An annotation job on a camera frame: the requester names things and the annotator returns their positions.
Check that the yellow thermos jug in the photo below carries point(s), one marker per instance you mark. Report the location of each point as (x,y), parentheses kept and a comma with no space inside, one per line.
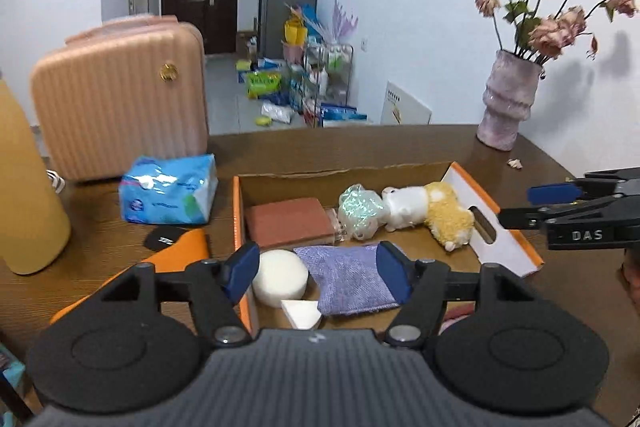
(27,187)

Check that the brown layered sponge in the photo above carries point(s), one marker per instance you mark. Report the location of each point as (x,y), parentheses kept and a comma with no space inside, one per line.
(290,222)

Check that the blue tissue pack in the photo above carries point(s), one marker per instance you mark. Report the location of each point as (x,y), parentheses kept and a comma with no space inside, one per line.
(167,189)

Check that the bagged mesh bath ball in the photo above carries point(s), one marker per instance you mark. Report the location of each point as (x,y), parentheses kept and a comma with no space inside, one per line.
(361,209)

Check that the pink ceramic vase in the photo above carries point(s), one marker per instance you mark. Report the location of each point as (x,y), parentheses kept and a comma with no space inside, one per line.
(507,102)

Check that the cardboard box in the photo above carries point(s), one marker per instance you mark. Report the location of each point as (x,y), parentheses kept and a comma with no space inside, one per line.
(310,182)

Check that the purple towel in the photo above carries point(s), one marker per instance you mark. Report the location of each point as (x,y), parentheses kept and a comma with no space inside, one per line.
(345,279)

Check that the green package on floor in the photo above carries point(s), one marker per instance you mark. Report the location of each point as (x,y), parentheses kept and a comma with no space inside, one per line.
(264,85)

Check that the white round sponge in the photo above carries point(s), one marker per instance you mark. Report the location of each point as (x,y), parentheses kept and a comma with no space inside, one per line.
(280,277)

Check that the white wedge makeup sponge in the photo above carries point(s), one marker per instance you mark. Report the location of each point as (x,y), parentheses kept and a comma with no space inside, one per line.
(302,313)

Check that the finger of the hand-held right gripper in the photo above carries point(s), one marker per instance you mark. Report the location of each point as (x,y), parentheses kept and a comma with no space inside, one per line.
(525,217)
(555,193)

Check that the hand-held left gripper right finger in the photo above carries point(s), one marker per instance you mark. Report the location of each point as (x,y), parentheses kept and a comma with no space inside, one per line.
(392,269)

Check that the yellow bag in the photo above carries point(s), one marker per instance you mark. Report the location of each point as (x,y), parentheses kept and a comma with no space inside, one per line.
(294,32)

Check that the pink ribbed suitcase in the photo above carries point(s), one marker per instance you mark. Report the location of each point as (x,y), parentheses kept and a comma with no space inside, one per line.
(115,102)

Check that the person's right hand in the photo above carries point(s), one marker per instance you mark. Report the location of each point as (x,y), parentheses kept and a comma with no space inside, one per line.
(631,277)

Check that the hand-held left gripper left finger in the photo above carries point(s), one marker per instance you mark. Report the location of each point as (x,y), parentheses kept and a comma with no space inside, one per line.
(241,269)

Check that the yellow plush toy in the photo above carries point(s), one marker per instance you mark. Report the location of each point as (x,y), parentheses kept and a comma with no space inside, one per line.
(450,214)

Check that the fallen dried petal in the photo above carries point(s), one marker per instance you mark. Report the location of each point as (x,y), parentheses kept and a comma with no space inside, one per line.
(515,164)

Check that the purple feather decoration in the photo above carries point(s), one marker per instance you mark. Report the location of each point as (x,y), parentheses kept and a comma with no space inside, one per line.
(342,19)

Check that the white plush toy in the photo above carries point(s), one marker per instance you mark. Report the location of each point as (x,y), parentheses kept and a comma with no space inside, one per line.
(406,207)

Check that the white plastic bag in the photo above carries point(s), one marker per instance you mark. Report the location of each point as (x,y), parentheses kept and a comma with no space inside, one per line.
(276,113)

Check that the blue packages on floor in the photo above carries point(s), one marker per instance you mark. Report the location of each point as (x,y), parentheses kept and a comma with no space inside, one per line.
(345,116)

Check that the white board leaning on wall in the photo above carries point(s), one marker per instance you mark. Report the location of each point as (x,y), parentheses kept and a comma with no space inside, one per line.
(405,104)

